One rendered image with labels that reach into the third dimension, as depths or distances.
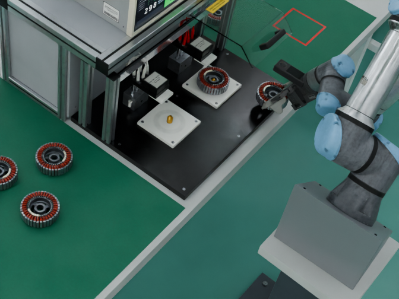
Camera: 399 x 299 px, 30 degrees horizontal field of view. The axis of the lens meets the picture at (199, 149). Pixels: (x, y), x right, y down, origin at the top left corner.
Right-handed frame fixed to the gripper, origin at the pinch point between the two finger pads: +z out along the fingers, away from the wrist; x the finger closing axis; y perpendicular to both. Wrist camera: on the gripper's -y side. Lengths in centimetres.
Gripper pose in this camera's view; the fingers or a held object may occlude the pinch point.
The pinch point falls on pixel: (271, 96)
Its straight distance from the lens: 255.0
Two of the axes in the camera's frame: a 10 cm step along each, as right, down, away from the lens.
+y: 6.0, 7.9, 1.4
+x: 5.9, -5.5, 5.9
